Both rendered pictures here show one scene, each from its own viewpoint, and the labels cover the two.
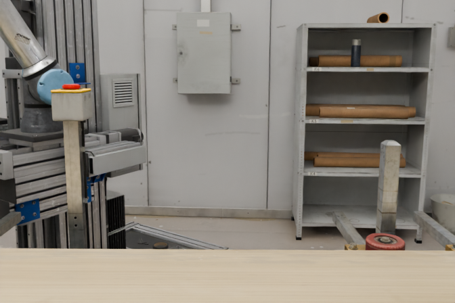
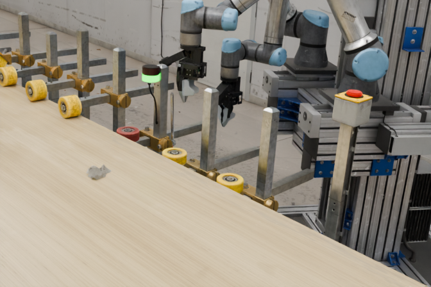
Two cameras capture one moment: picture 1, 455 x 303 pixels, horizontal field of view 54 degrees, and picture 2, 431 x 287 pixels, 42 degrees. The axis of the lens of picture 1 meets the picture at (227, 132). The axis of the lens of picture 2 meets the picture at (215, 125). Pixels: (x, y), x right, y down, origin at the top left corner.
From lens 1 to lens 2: 0.54 m
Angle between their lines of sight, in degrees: 44
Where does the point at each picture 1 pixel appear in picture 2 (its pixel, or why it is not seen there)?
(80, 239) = (334, 222)
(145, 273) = (351, 278)
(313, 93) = not seen: outside the picture
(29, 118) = (346, 85)
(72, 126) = (346, 128)
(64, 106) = (342, 111)
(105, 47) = not seen: outside the picture
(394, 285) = not seen: outside the picture
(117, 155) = (422, 140)
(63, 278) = (294, 255)
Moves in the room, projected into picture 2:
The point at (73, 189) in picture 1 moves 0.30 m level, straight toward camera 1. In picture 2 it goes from (337, 180) to (304, 230)
